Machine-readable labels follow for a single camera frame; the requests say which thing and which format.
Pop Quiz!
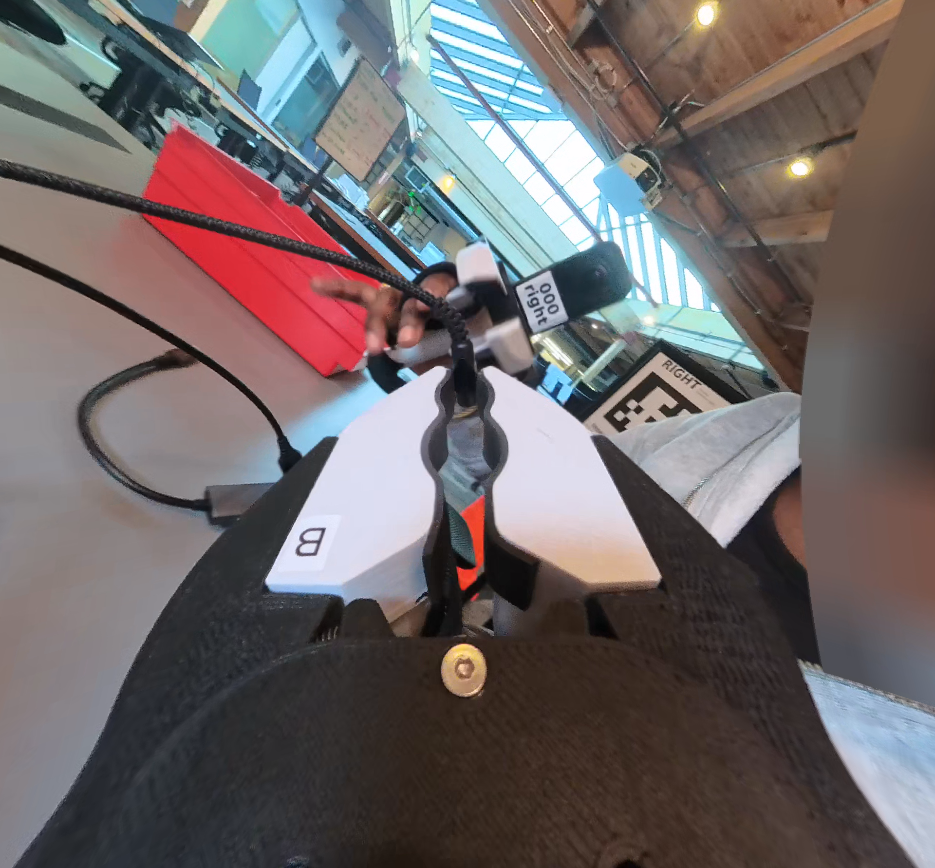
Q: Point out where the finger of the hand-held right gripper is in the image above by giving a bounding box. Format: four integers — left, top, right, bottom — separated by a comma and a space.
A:
455, 242, 514, 293
484, 318, 536, 374

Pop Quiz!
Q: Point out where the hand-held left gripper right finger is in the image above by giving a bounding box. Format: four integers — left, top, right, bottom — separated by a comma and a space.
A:
478, 366, 663, 609

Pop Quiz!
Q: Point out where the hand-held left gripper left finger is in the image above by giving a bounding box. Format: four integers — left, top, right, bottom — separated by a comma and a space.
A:
264, 366, 450, 599

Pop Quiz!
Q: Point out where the black braided usb-c cable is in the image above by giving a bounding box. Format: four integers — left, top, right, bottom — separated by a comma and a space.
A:
0, 158, 482, 416

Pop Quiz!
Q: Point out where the grey usb hub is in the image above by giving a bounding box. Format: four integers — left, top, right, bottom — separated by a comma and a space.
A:
79, 349, 277, 527

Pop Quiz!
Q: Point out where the red plastic bin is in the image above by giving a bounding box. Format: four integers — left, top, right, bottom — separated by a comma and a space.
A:
141, 123, 382, 379

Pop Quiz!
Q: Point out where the person's right hand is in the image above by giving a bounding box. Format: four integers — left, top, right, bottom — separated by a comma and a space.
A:
312, 275, 443, 359

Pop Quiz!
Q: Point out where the white ceiling-mounted device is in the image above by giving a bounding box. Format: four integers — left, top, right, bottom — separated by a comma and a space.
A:
593, 150, 664, 215

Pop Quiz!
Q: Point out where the black white marker sign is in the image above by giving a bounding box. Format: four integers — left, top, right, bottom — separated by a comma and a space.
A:
583, 340, 755, 438

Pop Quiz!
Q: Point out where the whiteboard with writing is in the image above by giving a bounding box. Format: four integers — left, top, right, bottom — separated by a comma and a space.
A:
313, 56, 408, 184

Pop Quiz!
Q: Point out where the person's black shirt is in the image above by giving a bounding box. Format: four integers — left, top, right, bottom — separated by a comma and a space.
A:
730, 473, 823, 664

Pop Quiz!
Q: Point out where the long wooden office desk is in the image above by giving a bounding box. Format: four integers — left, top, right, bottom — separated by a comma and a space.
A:
15, 0, 344, 186

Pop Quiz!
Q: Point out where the black office chair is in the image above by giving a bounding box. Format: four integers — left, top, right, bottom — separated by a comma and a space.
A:
0, 0, 68, 47

